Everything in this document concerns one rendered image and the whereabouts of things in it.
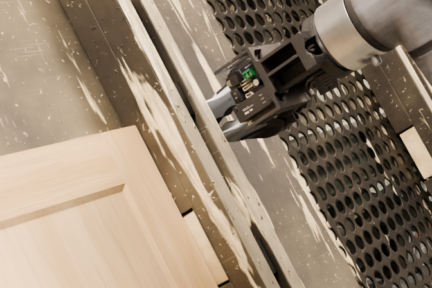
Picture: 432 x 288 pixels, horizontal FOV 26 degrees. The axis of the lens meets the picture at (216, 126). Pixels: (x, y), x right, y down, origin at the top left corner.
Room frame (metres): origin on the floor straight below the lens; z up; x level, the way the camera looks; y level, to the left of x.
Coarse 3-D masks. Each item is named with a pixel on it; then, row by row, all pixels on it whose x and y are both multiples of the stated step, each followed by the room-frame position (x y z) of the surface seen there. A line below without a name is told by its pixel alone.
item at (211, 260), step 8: (184, 216) 0.94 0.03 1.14; (192, 216) 0.93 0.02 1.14; (192, 224) 0.93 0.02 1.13; (200, 224) 0.93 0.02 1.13; (192, 232) 0.93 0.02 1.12; (200, 232) 0.93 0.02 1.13; (200, 240) 0.93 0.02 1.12; (208, 240) 0.92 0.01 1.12; (200, 248) 0.93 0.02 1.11; (208, 248) 0.92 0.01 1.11; (208, 256) 0.92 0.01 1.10; (216, 256) 0.91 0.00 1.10; (208, 264) 0.92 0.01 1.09; (216, 264) 0.91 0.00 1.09; (216, 272) 0.91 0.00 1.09; (224, 272) 0.91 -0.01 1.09; (216, 280) 0.91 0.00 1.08; (224, 280) 0.91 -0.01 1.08
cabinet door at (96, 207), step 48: (96, 144) 0.91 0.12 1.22; (144, 144) 0.96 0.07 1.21; (0, 192) 0.78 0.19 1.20; (48, 192) 0.82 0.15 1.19; (96, 192) 0.87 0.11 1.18; (144, 192) 0.91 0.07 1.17; (0, 240) 0.76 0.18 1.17; (48, 240) 0.79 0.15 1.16; (96, 240) 0.83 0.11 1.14; (144, 240) 0.88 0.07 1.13; (192, 240) 0.92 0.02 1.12
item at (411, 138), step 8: (400, 136) 1.43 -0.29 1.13; (408, 136) 1.42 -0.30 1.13; (416, 136) 1.41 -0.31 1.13; (408, 144) 1.42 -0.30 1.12; (416, 144) 1.41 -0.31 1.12; (416, 152) 1.41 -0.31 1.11; (424, 152) 1.41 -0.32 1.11; (416, 160) 1.41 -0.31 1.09; (424, 160) 1.41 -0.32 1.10; (424, 168) 1.41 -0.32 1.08; (424, 176) 1.41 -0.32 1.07
